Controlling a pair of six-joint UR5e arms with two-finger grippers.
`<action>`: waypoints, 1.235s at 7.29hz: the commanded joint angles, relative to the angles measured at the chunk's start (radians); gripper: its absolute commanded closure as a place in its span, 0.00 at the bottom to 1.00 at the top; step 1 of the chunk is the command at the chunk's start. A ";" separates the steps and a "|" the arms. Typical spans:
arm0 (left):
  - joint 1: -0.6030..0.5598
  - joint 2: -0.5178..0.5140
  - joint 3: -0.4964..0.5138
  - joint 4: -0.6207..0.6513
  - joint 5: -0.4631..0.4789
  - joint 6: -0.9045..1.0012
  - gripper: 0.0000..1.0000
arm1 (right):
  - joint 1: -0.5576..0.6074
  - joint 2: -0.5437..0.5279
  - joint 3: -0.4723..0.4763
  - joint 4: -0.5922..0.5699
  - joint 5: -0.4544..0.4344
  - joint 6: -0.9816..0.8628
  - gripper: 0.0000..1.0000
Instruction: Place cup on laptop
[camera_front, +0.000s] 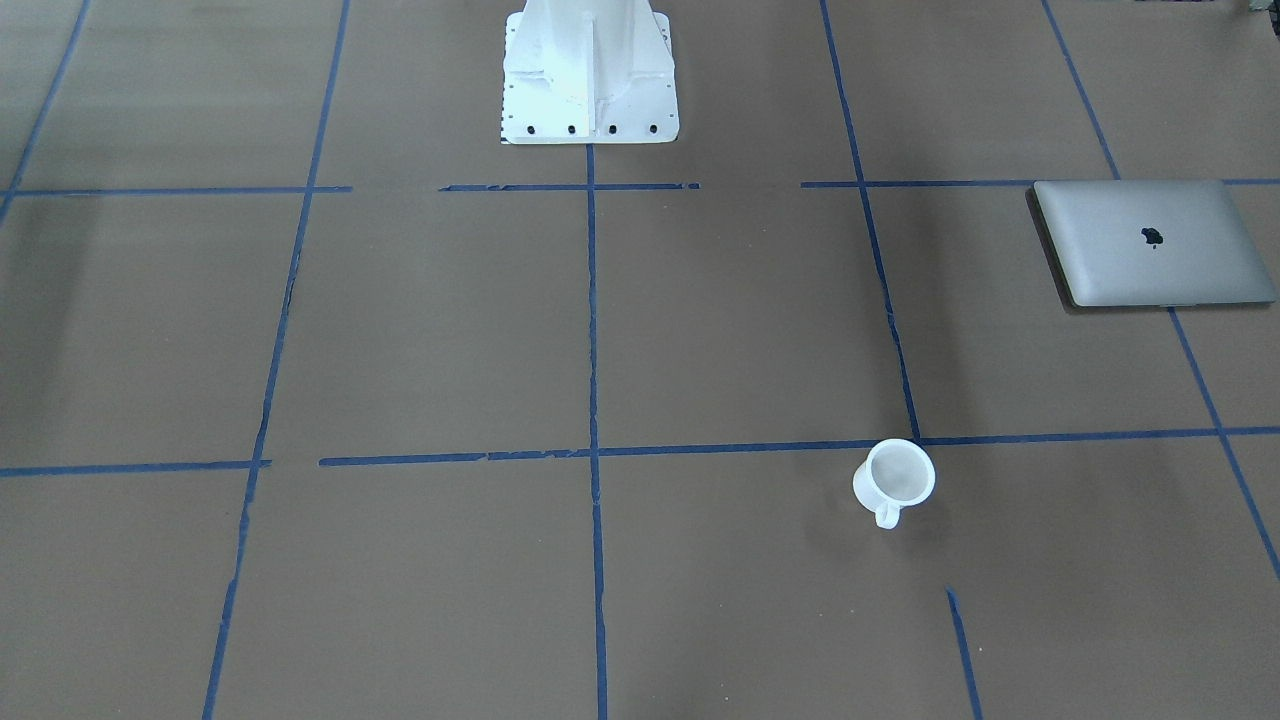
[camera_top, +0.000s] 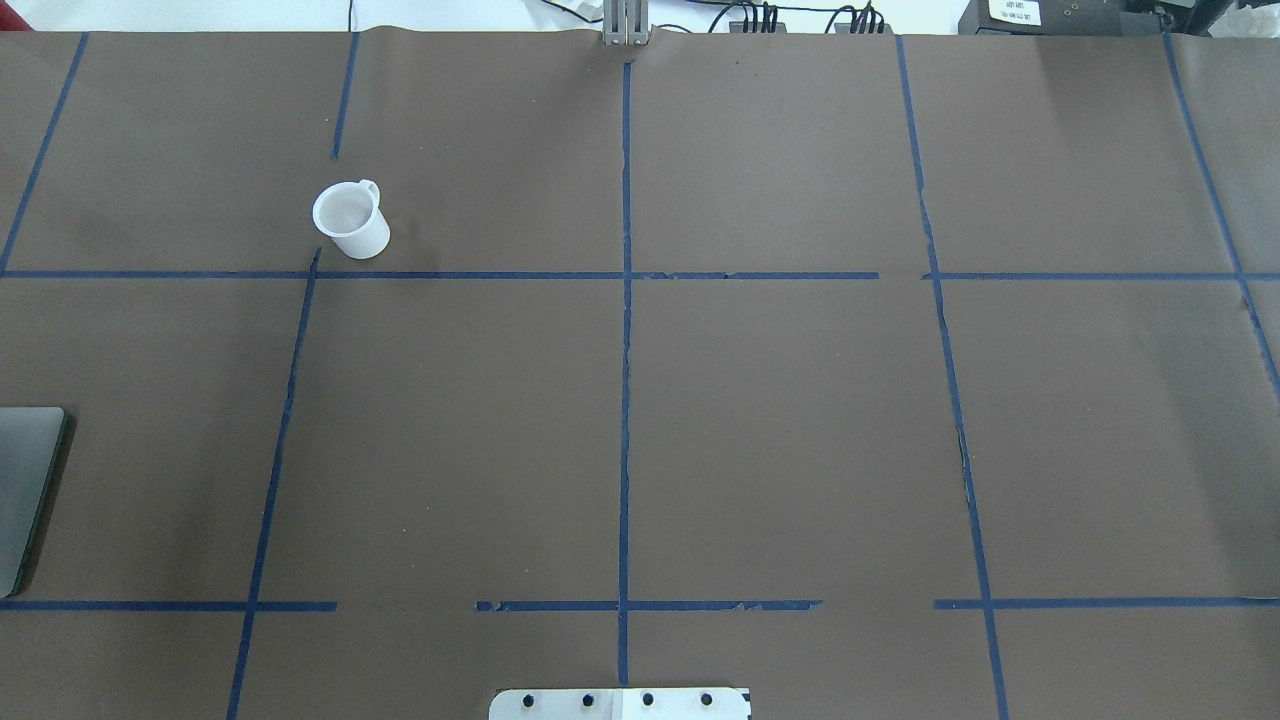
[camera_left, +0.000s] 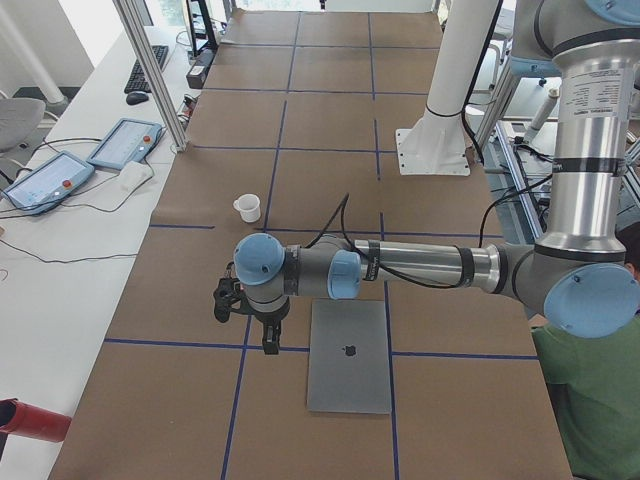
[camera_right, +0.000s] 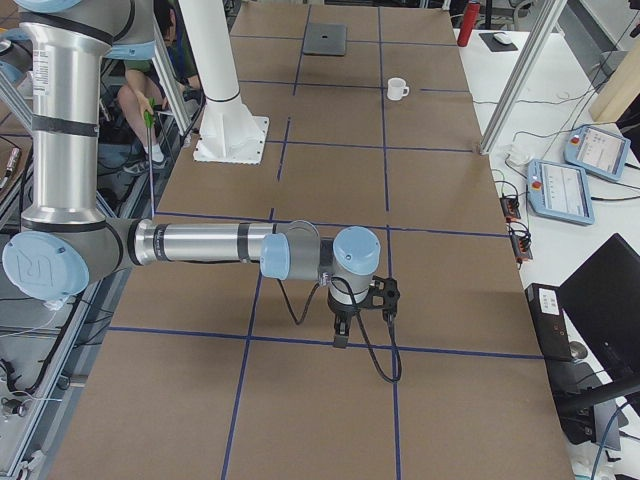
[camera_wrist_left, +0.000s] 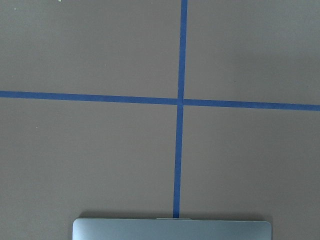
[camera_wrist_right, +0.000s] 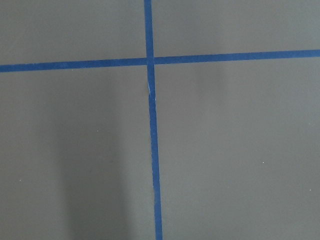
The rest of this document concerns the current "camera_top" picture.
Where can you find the grey aluminium frame post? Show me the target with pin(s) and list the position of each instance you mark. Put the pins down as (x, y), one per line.
(626, 23)

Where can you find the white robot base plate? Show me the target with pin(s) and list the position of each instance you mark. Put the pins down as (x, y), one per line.
(623, 703)

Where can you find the black computer box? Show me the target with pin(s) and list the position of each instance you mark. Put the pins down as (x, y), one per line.
(1060, 18)

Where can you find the white plastic cup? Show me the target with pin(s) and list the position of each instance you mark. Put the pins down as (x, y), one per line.
(349, 214)

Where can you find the grey closed laptop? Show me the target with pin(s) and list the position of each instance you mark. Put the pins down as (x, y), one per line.
(31, 440)

